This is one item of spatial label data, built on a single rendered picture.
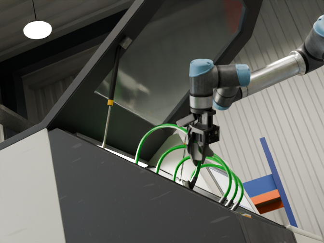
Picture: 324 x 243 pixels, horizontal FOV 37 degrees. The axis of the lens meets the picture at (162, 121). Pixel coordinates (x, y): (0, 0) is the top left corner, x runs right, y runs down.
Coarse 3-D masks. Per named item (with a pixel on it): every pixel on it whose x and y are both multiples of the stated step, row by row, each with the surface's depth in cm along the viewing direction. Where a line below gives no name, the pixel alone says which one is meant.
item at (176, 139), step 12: (168, 144) 229; (180, 144) 226; (156, 156) 230; (168, 156) 227; (180, 156) 224; (168, 168) 226; (180, 168) 223; (192, 168) 220; (204, 168) 229; (204, 180) 216; (216, 192) 219; (252, 204) 269; (300, 240) 198; (312, 240) 224
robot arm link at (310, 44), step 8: (320, 24) 160; (312, 32) 165; (320, 32) 160; (312, 40) 165; (320, 40) 162; (304, 48) 172; (312, 48) 167; (320, 48) 163; (312, 56) 170; (320, 56) 168
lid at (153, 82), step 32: (160, 0) 171; (192, 0) 185; (224, 0) 199; (256, 0) 211; (128, 32) 170; (160, 32) 184; (192, 32) 197; (224, 32) 212; (96, 64) 169; (128, 64) 182; (160, 64) 195; (224, 64) 225; (64, 96) 171; (96, 96) 179; (128, 96) 194; (160, 96) 209; (64, 128) 177; (96, 128) 190; (128, 128) 204; (160, 128) 224
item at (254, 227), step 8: (248, 224) 138; (256, 224) 146; (264, 224) 155; (248, 232) 135; (256, 232) 143; (264, 232) 151; (272, 232) 160; (280, 232) 171; (288, 232) 183; (256, 240) 139; (264, 240) 147; (272, 240) 156; (280, 240) 166; (288, 240) 178
